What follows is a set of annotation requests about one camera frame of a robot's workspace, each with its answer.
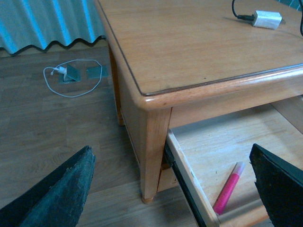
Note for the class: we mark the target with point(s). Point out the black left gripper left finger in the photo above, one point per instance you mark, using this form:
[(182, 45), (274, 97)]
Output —
[(58, 199)]

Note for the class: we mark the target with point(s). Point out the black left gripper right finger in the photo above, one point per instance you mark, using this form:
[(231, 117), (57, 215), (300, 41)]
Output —
[(280, 187)]

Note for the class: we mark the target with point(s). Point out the pink marker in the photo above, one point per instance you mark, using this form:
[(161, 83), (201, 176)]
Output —
[(228, 188)]

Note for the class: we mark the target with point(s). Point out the wooden drawer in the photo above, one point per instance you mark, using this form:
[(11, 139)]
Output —
[(205, 153)]

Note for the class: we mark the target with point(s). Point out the open floor outlet box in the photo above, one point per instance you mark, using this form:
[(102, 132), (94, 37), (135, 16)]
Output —
[(73, 75)]

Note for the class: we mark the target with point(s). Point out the white floor plug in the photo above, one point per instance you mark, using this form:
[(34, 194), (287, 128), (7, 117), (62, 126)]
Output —
[(60, 70)]

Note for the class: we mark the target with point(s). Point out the closed floor outlet plate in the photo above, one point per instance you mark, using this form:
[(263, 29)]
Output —
[(96, 72)]

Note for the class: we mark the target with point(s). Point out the wooden nightstand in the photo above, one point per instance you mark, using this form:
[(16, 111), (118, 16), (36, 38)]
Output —
[(175, 62)]

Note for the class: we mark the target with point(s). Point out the white USB charger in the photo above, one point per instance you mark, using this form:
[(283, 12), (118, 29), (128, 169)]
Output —
[(267, 19)]

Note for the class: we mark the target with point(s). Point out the pale blue curtain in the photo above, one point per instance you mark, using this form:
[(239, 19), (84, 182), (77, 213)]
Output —
[(39, 22)]

